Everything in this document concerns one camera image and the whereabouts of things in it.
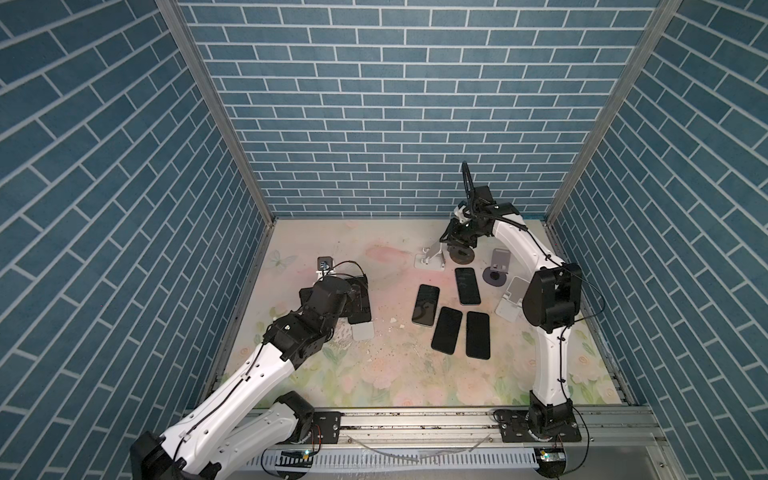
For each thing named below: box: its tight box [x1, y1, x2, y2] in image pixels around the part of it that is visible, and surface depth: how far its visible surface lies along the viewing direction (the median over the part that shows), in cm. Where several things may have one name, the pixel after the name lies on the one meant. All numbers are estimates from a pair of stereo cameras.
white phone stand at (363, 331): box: [350, 321, 374, 341], surface depth 91 cm
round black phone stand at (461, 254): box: [449, 245, 475, 265], surface depth 110 cm
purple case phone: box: [454, 267, 481, 305], surface depth 103 cm
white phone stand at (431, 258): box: [414, 242, 446, 271], surface depth 107 cm
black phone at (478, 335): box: [466, 311, 491, 360], surface depth 91 cm
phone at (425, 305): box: [412, 284, 440, 327], surface depth 101 cm
